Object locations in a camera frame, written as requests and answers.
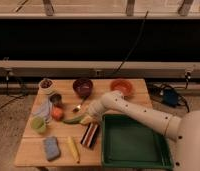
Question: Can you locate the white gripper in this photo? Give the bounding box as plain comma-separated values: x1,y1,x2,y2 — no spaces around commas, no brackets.
80,100,103,125

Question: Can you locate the green pepper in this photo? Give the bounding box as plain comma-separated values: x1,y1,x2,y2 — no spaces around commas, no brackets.
62,115,84,124

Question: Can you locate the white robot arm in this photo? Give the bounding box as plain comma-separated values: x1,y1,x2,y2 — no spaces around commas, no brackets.
85,90,200,171

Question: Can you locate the dark maroon bowl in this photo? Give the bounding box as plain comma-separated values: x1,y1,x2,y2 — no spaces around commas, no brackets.
73,78,93,98

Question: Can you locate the orange red bowl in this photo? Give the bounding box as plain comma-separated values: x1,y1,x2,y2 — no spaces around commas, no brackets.
110,79,133,97

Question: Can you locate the metal spoon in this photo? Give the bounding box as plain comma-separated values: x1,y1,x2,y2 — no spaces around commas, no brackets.
72,97,88,113

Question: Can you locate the striped black red block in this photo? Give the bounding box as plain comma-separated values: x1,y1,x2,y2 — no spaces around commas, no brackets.
80,123,100,149

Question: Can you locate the orange round fruit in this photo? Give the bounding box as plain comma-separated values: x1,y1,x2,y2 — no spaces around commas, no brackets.
51,107,64,121

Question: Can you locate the wooden table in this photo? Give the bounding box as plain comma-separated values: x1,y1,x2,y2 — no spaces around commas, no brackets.
14,79,152,170

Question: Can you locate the metal cup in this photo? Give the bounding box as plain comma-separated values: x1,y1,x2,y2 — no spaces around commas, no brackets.
49,93,63,107

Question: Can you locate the blue sponge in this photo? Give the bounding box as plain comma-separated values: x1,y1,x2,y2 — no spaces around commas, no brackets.
43,136,61,161

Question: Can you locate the light blue cloth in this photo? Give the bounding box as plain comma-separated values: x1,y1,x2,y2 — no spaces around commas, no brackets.
32,99,52,123

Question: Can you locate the green plastic tray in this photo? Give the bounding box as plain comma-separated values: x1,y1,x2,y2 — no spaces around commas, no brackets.
101,114,173,171

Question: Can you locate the green cup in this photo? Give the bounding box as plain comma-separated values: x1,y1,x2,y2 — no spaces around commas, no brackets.
30,117,46,134

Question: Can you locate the white cup with contents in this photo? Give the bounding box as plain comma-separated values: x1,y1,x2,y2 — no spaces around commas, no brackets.
39,78,54,95

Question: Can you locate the black hanging cable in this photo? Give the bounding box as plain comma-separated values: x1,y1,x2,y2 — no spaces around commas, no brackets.
111,9,150,76

